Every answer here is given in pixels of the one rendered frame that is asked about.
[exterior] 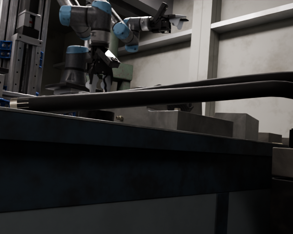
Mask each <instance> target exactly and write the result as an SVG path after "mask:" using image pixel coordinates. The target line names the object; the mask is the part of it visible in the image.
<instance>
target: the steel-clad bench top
mask: <svg viewBox="0 0 293 234"><path fill-rule="evenodd" d="M0 110H1V111H12V112H19V113H27V114H35V115H42V116H50V117H60V118H67V119H75V120H82V121H90V122H98V123H105V124H115V125H123V126H130V127H138V128H145V129H153V130H163V131H171V132H178V133H186V134H194V135H201V136H208V137H219V138H226V139H234V140H241V141H249V142H257V143H267V144H274V145H282V146H289V145H285V144H278V143H269V142H262V141H255V140H247V139H240V138H233V137H226V136H216V135H209V134H202V133H195V132H188V131H180V130H171V129H164V128H157V127H150V126H143V125H135V124H128V123H118V122H111V121H104V120H97V119H90V118H83V117H73V116H66V115H59V114H52V113H44V112H37V111H30V110H21V109H14V108H7V107H0Z"/></svg>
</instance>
